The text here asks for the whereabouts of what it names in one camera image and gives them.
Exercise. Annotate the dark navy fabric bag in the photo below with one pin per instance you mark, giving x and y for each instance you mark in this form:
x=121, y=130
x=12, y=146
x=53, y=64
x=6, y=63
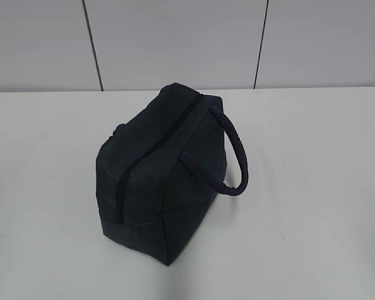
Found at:
x=158, y=174

